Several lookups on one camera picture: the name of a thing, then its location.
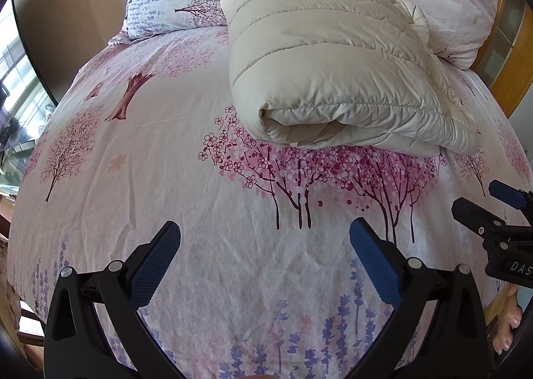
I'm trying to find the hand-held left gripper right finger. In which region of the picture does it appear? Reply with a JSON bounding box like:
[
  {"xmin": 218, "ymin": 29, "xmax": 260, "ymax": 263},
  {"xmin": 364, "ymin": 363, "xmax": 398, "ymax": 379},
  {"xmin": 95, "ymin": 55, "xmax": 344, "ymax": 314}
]
[{"xmin": 349, "ymin": 216, "xmax": 488, "ymax": 379}]

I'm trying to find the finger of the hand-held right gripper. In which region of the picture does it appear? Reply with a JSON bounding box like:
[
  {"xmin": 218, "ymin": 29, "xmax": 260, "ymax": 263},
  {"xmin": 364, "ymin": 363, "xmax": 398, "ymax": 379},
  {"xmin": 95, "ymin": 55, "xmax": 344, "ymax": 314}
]
[
  {"xmin": 451, "ymin": 197, "xmax": 533, "ymax": 252},
  {"xmin": 488, "ymin": 180, "xmax": 533, "ymax": 213}
]

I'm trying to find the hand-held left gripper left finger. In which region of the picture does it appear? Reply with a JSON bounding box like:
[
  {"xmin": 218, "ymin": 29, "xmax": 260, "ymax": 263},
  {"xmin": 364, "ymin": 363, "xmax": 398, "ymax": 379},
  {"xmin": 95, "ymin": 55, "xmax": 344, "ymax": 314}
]
[{"xmin": 44, "ymin": 220, "xmax": 184, "ymax": 379}]

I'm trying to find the beige quilted down jacket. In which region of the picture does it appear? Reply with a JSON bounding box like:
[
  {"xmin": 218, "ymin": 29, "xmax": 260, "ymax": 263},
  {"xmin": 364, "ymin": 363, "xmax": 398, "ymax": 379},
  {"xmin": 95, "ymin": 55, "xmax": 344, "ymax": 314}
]
[{"xmin": 220, "ymin": 0, "xmax": 479, "ymax": 154}]

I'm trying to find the person's right hand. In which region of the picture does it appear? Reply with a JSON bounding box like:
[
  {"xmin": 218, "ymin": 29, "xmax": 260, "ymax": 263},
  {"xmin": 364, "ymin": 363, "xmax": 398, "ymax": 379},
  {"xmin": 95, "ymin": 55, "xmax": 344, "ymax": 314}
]
[{"xmin": 487, "ymin": 281, "xmax": 525, "ymax": 357}]

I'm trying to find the pink tree-print bed cover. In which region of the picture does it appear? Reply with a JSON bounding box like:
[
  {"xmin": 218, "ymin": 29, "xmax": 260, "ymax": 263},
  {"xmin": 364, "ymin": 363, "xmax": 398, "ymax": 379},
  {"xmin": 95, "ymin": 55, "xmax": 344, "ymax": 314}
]
[{"xmin": 8, "ymin": 23, "xmax": 533, "ymax": 379}]

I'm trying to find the window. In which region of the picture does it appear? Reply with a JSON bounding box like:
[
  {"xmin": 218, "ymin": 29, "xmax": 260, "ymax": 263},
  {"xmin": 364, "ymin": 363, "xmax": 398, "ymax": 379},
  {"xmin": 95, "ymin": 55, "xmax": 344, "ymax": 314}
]
[{"xmin": 0, "ymin": 0, "xmax": 55, "ymax": 196}]

